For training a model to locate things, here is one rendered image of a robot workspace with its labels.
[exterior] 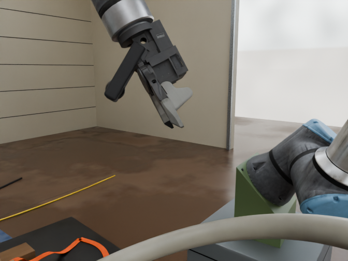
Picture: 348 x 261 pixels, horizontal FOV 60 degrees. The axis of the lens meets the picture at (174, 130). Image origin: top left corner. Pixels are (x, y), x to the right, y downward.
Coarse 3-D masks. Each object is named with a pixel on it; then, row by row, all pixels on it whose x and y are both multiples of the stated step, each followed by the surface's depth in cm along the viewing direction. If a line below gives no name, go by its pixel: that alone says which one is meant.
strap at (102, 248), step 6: (78, 240) 249; (84, 240) 249; (90, 240) 249; (72, 246) 241; (96, 246) 241; (102, 246) 241; (48, 252) 218; (54, 252) 223; (60, 252) 229; (102, 252) 233; (18, 258) 194; (36, 258) 209
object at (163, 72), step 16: (128, 32) 54; (144, 32) 56; (160, 32) 56; (160, 48) 56; (176, 48) 55; (144, 64) 55; (160, 64) 56; (176, 64) 56; (144, 80) 54; (160, 80) 56; (176, 80) 61
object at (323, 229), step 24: (240, 216) 41; (264, 216) 38; (288, 216) 35; (312, 216) 33; (336, 216) 31; (144, 240) 45; (168, 240) 43; (192, 240) 42; (216, 240) 41; (312, 240) 32; (336, 240) 29
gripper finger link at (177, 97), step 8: (168, 88) 53; (176, 88) 53; (184, 88) 53; (168, 96) 52; (176, 96) 52; (184, 96) 52; (160, 104) 53; (168, 104) 51; (176, 104) 52; (168, 112) 51; (176, 112) 51; (176, 120) 51
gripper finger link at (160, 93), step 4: (144, 72) 53; (148, 72) 53; (152, 72) 53; (144, 76) 54; (148, 76) 53; (152, 76) 52; (148, 80) 52; (152, 80) 52; (156, 80) 52; (152, 84) 52; (156, 84) 52; (152, 88) 52; (156, 88) 52; (160, 88) 52; (156, 92) 51; (160, 92) 52; (164, 92) 52; (160, 96) 51; (164, 96) 51; (160, 100) 51
